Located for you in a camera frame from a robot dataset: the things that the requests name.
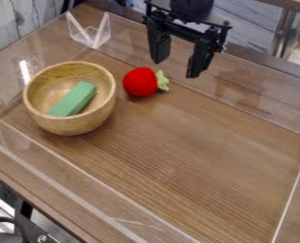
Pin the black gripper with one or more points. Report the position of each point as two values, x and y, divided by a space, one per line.
187 19

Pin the brown wooden bowl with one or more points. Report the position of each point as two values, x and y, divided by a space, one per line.
51 84

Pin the red plush strawberry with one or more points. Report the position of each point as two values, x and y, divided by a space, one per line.
142 82

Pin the clear acrylic corner bracket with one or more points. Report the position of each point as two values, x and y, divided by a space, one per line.
90 36

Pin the clear acrylic tray wall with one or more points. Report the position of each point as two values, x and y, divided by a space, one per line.
86 206

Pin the green rectangular block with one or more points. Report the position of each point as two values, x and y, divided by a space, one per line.
74 101

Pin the black table leg bracket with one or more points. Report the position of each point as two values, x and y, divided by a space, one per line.
26 231

